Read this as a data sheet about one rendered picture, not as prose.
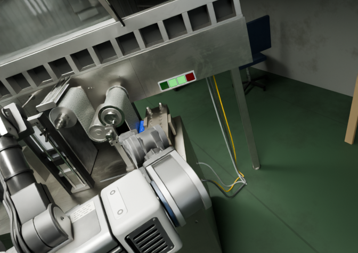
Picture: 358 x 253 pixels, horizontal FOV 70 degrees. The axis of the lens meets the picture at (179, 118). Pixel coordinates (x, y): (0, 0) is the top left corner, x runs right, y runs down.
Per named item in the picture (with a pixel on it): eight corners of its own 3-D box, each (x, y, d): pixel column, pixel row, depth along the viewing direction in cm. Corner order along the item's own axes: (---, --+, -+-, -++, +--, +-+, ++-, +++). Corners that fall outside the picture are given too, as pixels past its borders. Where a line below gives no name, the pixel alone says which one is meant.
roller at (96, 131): (94, 144, 154) (83, 128, 147) (102, 121, 175) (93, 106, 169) (112, 138, 152) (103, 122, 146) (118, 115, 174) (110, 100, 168)
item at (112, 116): (109, 111, 140) (120, 119, 143) (110, 108, 142) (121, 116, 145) (100, 119, 142) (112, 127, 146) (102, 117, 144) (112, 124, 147)
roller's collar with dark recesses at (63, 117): (58, 129, 141) (51, 120, 137) (62, 123, 146) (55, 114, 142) (68, 126, 140) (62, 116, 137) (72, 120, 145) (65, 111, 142)
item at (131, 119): (137, 144, 156) (124, 120, 147) (139, 122, 176) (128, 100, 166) (138, 143, 156) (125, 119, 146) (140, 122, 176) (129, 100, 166)
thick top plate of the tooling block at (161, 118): (146, 152, 155) (143, 144, 152) (148, 116, 189) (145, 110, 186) (171, 144, 153) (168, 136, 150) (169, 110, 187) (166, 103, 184)
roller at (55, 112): (59, 130, 148) (45, 111, 141) (72, 108, 169) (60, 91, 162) (81, 123, 147) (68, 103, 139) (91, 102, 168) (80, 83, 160)
